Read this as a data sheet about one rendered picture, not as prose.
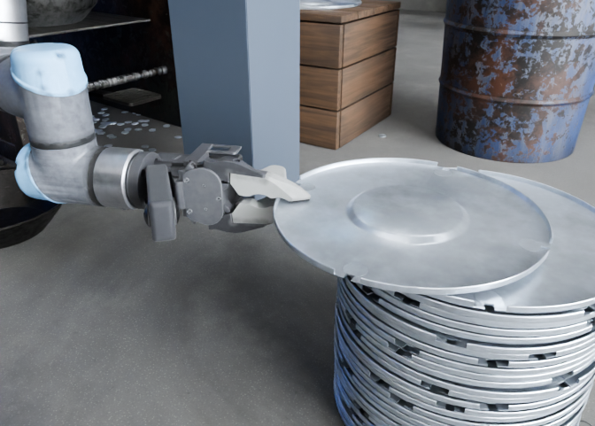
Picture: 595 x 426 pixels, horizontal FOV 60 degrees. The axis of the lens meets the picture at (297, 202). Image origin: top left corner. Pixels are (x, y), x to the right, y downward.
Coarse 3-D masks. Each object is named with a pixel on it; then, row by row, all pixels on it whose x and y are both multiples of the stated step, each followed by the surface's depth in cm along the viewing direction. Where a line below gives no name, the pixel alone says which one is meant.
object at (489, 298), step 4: (476, 292) 45; (480, 292) 45; (484, 292) 45; (488, 292) 45; (492, 292) 45; (476, 296) 45; (480, 296) 45; (484, 296) 45; (488, 296) 45; (492, 296) 45; (496, 296) 45; (480, 300) 44; (484, 300) 44; (488, 300) 44; (492, 300) 44; (496, 300) 44; (500, 300) 44; (484, 304) 44; (488, 304) 44; (492, 304) 44; (496, 304) 44
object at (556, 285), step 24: (456, 168) 68; (528, 192) 63; (552, 192) 63; (552, 216) 57; (576, 216) 57; (552, 240) 53; (576, 240) 53; (552, 264) 49; (576, 264) 49; (504, 288) 46; (528, 288) 46; (552, 288) 46; (576, 288) 46; (504, 312) 43; (528, 312) 43; (552, 312) 43
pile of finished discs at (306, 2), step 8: (304, 0) 150; (312, 0) 150; (320, 0) 150; (328, 0) 150; (336, 0) 156; (344, 0) 156; (352, 0) 155; (360, 0) 150; (304, 8) 137; (312, 8) 137; (320, 8) 137; (328, 8) 138; (336, 8) 138
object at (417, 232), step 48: (336, 192) 61; (384, 192) 60; (432, 192) 60; (480, 192) 61; (288, 240) 50; (336, 240) 51; (384, 240) 51; (432, 240) 51; (480, 240) 51; (384, 288) 44; (432, 288) 43; (480, 288) 44
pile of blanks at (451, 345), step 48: (336, 336) 63; (384, 336) 50; (432, 336) 46; (480, 336) 44; (528, 336) 44; (576, 336) 45; (336, 384) 65; (384, 384) 53; (432, 384) 51; (480, 384) 47; (528, 384) 47; (576, 384) 49
